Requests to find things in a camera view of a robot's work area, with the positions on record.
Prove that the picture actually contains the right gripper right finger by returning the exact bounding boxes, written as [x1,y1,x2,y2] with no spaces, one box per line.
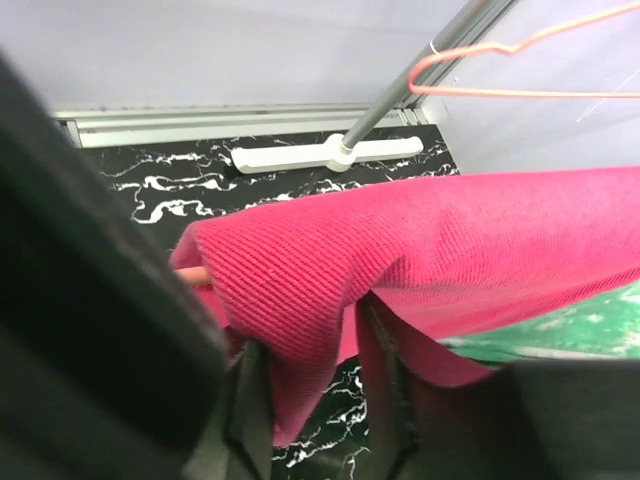
[357,297,639,479]

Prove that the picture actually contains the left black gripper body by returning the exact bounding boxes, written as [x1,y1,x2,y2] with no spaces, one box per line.
[1,65,225,479]

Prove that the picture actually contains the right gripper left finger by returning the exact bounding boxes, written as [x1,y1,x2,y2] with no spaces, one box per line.
[184,341,273,480]

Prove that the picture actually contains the pink wire hanger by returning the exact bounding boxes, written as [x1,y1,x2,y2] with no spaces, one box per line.
[175,266,211,286]
[407,1,639,99]

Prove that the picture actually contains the magenta trousers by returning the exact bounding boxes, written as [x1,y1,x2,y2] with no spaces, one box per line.
[170,166,639,445]

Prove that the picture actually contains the green white tie-dye trousers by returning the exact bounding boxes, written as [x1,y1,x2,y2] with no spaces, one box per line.
[441,282,639,364]

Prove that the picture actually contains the black marble pattern mat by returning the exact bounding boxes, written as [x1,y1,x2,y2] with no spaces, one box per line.
[84,125,459,479]

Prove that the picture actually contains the silver clothes rack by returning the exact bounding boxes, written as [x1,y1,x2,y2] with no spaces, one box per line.
[231,1,491,174]

